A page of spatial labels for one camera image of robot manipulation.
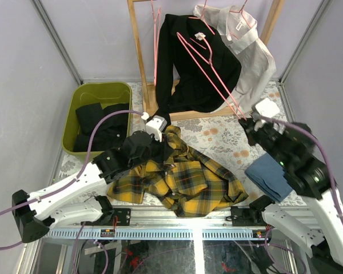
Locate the folded blue cloth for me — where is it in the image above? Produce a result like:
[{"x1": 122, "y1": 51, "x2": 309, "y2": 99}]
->
[{"x1": 245, "y1": 154, "x2": 293, "y2": 203}]

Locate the yellow plaid flannel shirt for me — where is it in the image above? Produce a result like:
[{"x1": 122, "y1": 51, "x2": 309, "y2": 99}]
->
[{"x1": 107, "y1": 126, "x2": 248, "y2": 217}]

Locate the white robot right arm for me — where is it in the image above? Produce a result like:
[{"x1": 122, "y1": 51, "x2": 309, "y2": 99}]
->
[{"x1": 239, "y1": 118, "x2": 343, "y2": 273}]

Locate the white hanging shirt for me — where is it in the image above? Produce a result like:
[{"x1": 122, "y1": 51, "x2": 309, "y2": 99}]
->
[{"x1": 193, "y1": 5, "x2": 276, "y2": 113}]

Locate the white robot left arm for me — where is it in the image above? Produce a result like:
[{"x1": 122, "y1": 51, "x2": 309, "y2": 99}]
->
[{"x1": 12, "y1": 131, "x2": 174, "y2": 243}]

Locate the pink hanger of white shirt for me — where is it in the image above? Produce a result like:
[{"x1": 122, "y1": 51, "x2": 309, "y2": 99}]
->
[{"x1": 229, "y1": 0, "x2": 257, "y2": 40}]

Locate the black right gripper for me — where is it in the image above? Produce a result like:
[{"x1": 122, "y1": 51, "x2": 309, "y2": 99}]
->
[{"x1": 237, "y1": 115, "x2": 290, "y2": 167}]

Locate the grey slotted cable duct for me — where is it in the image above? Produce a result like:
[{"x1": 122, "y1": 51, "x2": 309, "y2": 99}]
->
[{"x1": 46, "y1": 227, "x2": 265, "y2": 241}]

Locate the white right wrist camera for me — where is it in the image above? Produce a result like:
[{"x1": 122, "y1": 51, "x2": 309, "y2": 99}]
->
[{"x1": 252, "y1": 98, "x2": 280, "y2": 131}]

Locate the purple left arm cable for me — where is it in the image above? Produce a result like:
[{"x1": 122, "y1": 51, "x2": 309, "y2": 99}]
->
[{"x1": 0, "y1": 110, "x2": 149, "y2": 252}]

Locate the black button shirt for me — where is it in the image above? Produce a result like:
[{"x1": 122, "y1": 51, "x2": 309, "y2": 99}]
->
[{"x1": 73, "y1": 103, "x2": 129, "y2": 152}]

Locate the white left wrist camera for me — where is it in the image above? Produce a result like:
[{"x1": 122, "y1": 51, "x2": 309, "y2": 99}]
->
[{"x1": 141, "y1": 112, "x2": 167, "y2": 142}]

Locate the floral patterned tablecloth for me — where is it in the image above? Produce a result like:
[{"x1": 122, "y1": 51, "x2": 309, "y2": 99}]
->
[{"x1": 54, "y1": 81, "x2": 306, "y2": 207}]

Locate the pink hanger of black shirt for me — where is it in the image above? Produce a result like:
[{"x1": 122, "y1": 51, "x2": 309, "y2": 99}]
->
[{"x1": 188, "y1": 1, "x2": 216, "y2": 40}]

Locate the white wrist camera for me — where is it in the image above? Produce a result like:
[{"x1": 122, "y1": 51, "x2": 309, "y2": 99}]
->
[
  {"x1": 252, "y1": 98, "x2": 280, "y2": 131},
  {"x1": 141, "y1": 112, "x2": 167, "y2": 142}
]

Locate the wooden clothes rack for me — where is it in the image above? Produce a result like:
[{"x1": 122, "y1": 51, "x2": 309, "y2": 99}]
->
[{"x1": 126, "y1": 0, "x2": 285, "y2": 122}]

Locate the aluminium front frame rail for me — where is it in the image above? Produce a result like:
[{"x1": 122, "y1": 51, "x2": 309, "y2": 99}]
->
[{"x1": 45, "y1": 205, "x2": 312, "y2": 229}]

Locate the pink hanger of plaid shirt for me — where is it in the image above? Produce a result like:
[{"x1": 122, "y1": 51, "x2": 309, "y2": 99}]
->
[{"x1": 177, "y1": 32, "x2": 246, "y2": 120}]

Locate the pink wire hanger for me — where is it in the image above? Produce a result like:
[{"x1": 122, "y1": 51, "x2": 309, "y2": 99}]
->
[{"x1": 150, "y1": 0, "x2": 161, "y2": 85}]

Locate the olive green plastic basket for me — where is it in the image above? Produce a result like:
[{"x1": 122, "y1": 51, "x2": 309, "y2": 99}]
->
[{"x1": 62, "y1": 82, "x2": 132, "y2": 163}]

